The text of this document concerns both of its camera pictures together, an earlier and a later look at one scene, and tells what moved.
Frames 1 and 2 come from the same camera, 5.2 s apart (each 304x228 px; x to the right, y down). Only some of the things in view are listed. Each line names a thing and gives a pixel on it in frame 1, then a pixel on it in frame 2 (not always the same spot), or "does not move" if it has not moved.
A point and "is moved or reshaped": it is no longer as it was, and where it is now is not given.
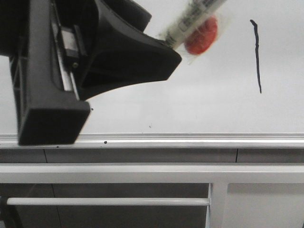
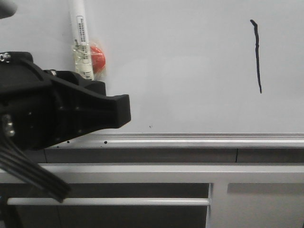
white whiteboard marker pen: [194, 14] is moved or reshaped
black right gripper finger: [121, 55] → [84, 113]
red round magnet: [201, 42] is moved or reshaped
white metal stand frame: [242, 194] does not move
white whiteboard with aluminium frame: [246, 91] does not move
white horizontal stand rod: [109, 202] does not move
